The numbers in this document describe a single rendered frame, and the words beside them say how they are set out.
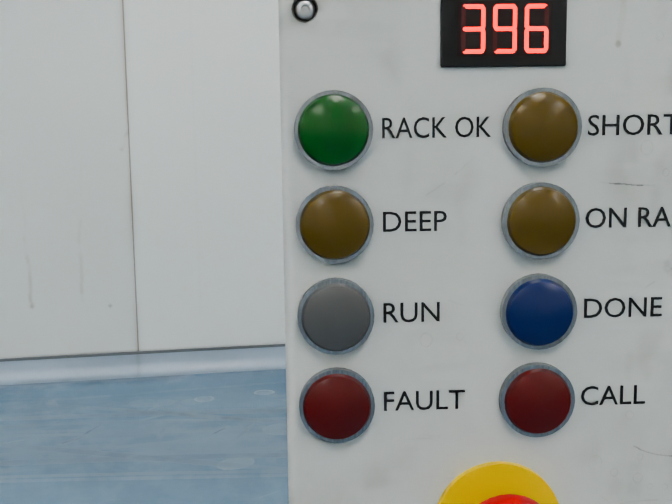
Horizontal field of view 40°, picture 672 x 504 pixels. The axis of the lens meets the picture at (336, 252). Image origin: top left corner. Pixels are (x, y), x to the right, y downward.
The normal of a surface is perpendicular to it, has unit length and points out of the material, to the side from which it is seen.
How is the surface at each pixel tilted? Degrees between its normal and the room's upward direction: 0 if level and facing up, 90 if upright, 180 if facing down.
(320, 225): 89
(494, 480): 90
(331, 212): 87
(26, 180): 90
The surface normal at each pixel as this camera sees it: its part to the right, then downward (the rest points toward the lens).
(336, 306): 0.05, 0.09
